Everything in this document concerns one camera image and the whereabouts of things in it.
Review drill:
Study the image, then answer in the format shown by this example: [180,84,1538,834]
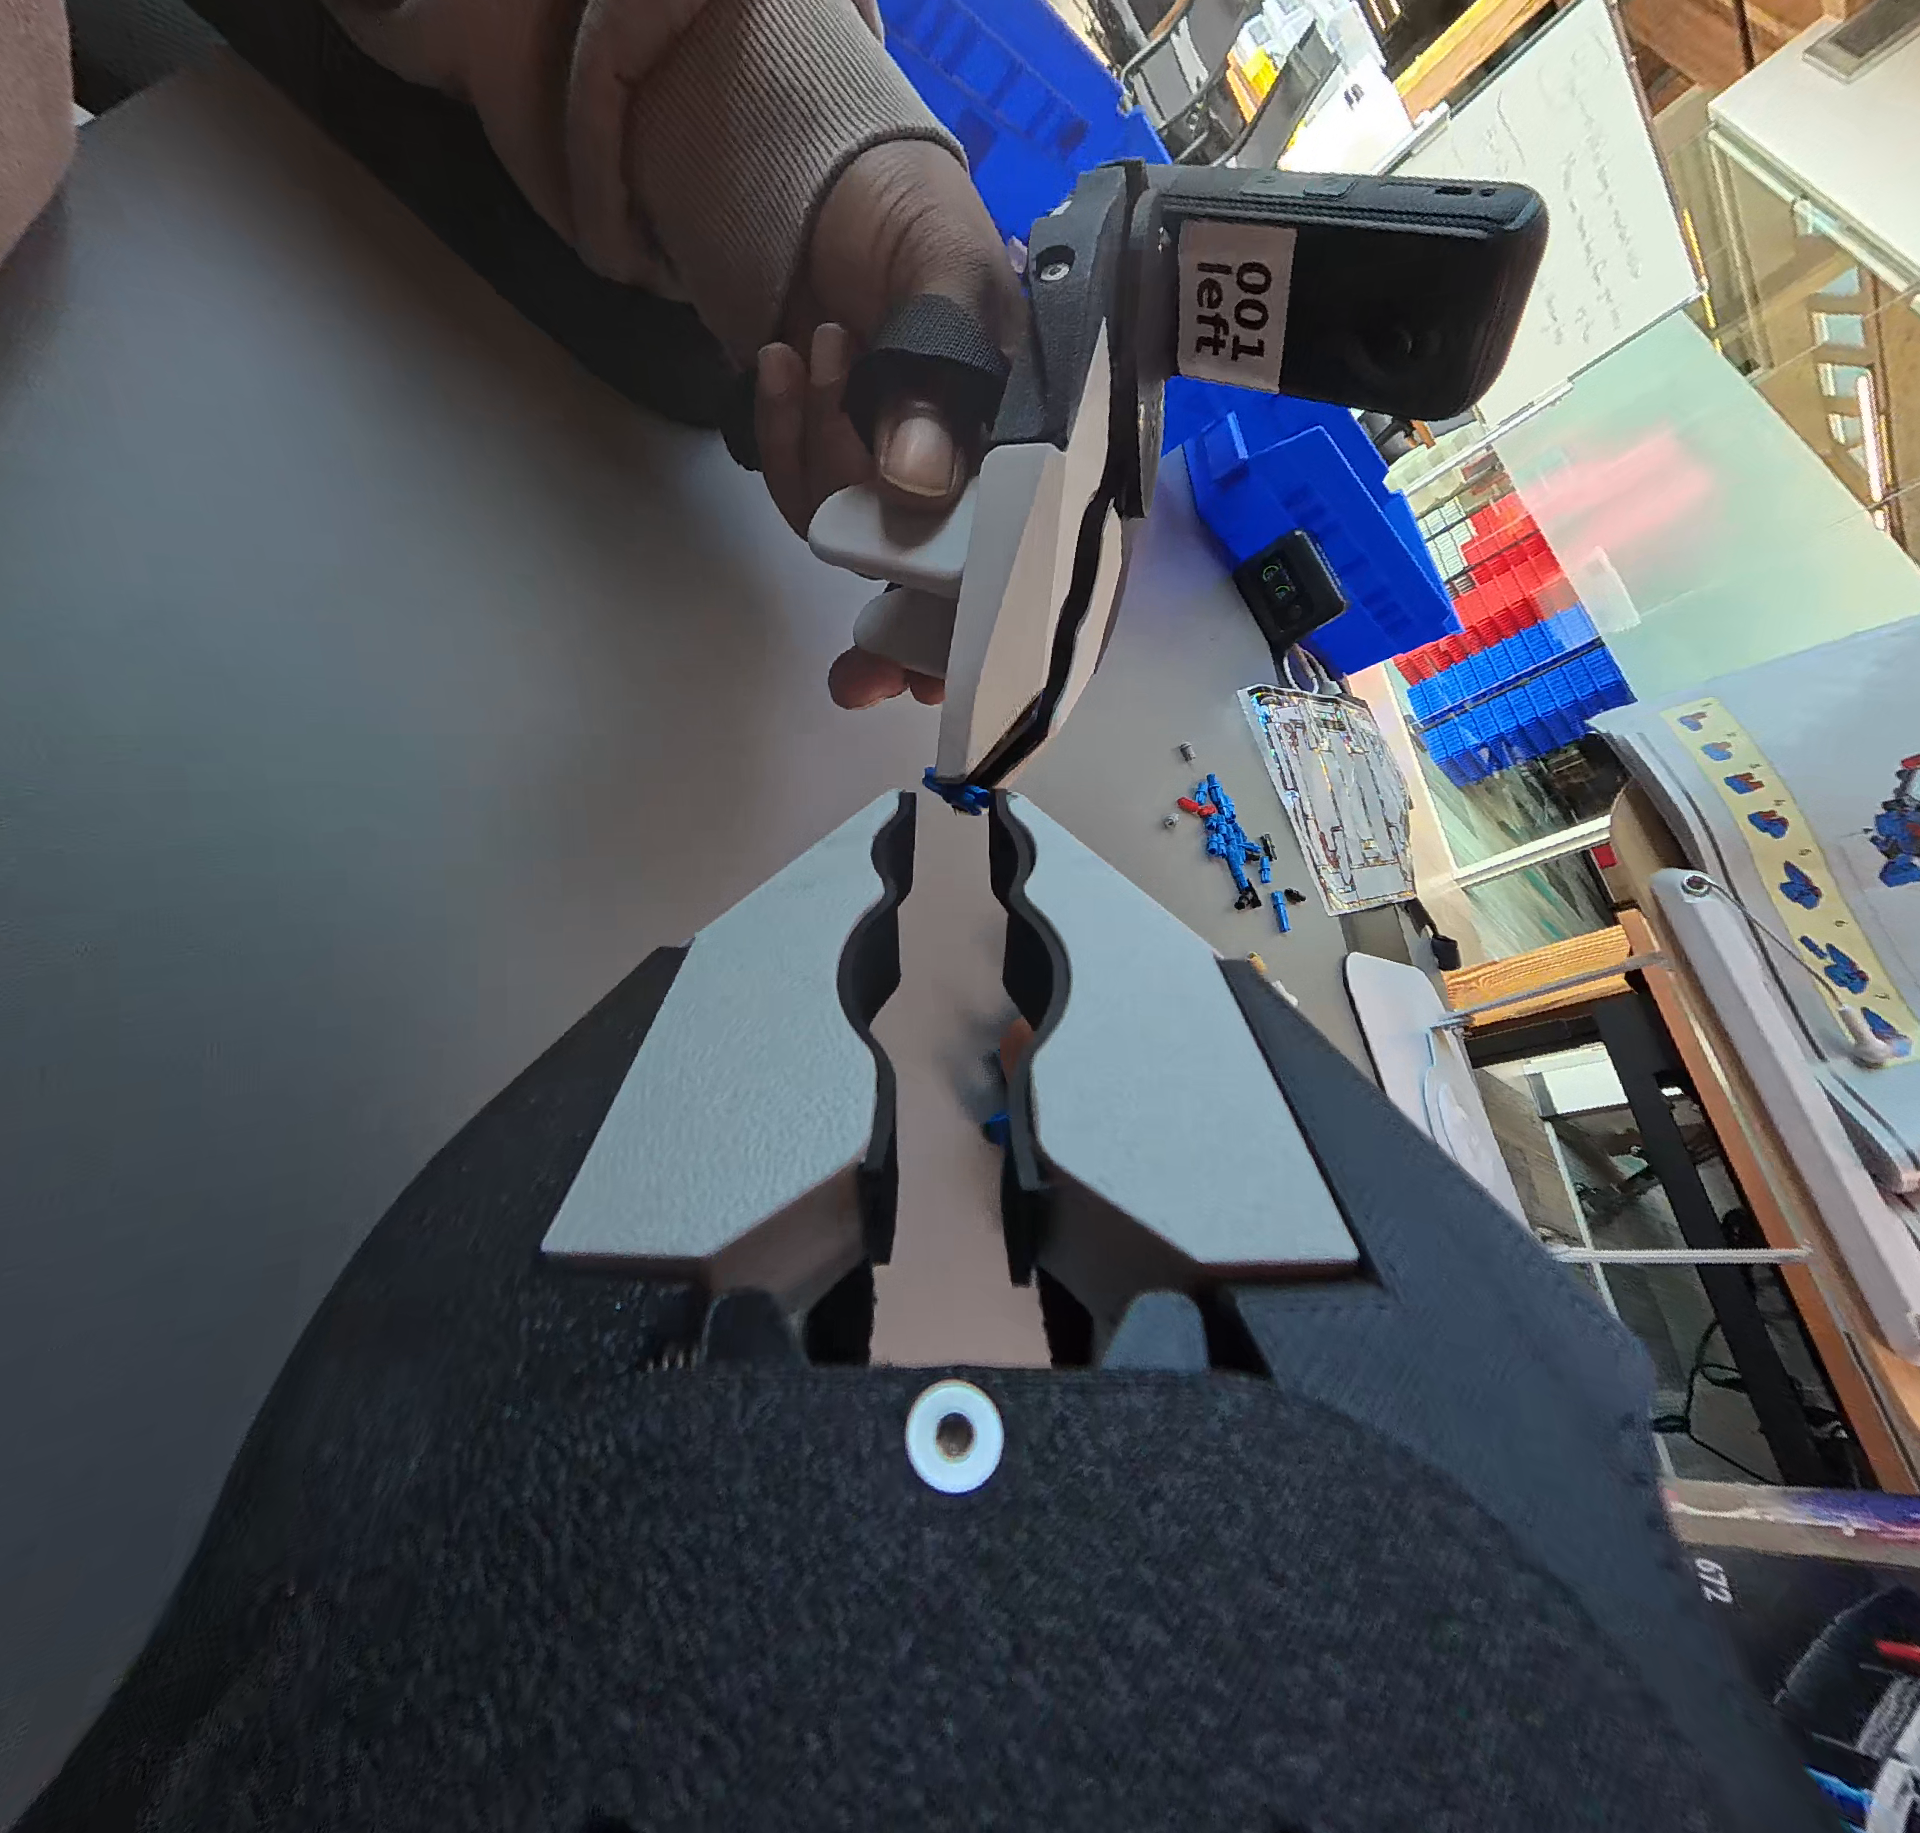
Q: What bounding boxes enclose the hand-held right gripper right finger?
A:
[989,796,1365,1368]

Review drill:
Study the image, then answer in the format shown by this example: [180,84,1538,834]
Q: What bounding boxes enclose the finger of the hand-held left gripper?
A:
[981,506,1139,790]
[932,342,1123,790]

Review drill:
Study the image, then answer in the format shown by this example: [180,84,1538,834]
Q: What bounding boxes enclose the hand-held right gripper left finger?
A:
[539,790,919,1368]

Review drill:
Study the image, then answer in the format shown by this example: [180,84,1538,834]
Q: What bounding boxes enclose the person's left forearm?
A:
[306,0,968,365]

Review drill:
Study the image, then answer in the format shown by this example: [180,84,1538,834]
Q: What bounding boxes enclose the grey desk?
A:
[0,48,1516,1833]

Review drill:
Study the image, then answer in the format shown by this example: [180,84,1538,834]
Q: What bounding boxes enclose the person's left hand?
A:
[749,137,1039,715]

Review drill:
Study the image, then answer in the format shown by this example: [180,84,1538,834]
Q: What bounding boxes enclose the black charging dock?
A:
[1231,533,1349,653]

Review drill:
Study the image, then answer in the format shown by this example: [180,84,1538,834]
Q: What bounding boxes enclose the whiteboard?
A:
[1386,0,1707,429]

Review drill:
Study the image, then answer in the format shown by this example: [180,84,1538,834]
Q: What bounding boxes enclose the long blue plastic bin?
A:
[1162,377,1460,675]

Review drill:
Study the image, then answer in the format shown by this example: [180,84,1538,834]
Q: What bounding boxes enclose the white flat stand base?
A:
[1342,948,1525,1192]

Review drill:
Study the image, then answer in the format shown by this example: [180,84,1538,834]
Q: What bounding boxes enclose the pile of small brick pins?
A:
[1162,772,1310,938]

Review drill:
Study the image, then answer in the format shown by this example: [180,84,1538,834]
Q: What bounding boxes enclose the shiny sticker sheet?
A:
[1237,686,1421,917]

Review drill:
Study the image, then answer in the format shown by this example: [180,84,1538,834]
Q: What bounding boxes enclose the wooden table with black legs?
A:
[1440,917,1877,1490]

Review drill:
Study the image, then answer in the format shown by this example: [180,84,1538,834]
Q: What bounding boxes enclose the blue bin with square label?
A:
[847,0,1175,203]

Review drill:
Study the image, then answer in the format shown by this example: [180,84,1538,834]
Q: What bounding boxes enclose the toy car picture box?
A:
[1656,1479,1920,1833]

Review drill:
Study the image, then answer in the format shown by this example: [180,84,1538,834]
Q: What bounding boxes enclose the person's beige hoodie torso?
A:
[0,0,77,263]

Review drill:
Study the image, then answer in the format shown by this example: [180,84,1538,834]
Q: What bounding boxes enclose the wall of coloured storage bins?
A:
[1394,491,1640,790]

